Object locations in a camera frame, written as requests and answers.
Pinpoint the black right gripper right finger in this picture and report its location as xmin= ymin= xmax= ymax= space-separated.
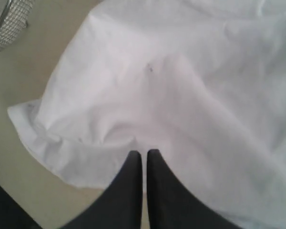
xmin=147 ymin=149 xmax=239 ymax=229

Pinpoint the silver wire mesh basket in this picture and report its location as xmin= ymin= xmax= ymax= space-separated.
xmin=0 ymin=0 xmax=36 ymax=52

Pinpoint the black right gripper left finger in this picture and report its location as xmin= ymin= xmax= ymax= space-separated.
xmin=62 ymin=151 xmax=142 ymax=229

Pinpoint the white t-shirt red logo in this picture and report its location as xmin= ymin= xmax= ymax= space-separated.
xmin=8 ymin=0 xmax=286 ymax=229

